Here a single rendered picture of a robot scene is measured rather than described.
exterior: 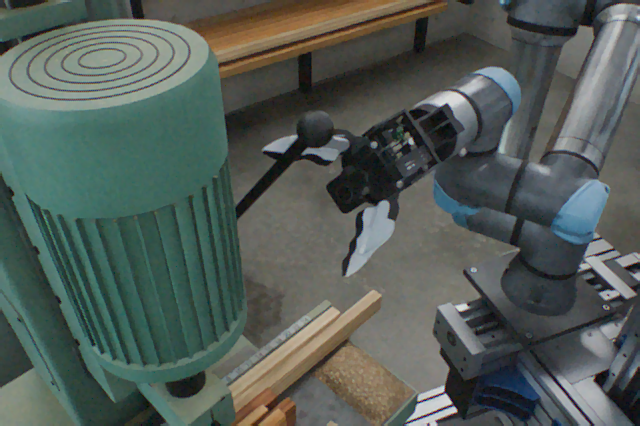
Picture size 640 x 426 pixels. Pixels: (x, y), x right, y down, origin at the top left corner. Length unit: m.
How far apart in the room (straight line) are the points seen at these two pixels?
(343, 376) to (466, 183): 0.36
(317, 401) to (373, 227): 0.41
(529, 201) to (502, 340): 0.53
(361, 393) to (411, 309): 1.37
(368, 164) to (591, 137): 0.33
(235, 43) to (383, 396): 2.13
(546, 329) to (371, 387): 0.43
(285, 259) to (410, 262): 0.53
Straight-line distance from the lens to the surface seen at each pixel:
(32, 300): 0.80
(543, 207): 0.76
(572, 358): 1.30
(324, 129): 0.51
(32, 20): 0.56
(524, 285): 1.19
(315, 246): 2.48
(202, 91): 0.44
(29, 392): 1.18
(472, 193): 0.77
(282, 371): 0.91
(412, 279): 2.37
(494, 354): 1.23
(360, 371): 0.92
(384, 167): 0.58
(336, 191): 0.69
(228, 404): 0.76
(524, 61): 1.04
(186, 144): 0.44
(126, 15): 0.80
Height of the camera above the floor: 1.69
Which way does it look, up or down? 40 degrees down
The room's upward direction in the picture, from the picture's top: straight up
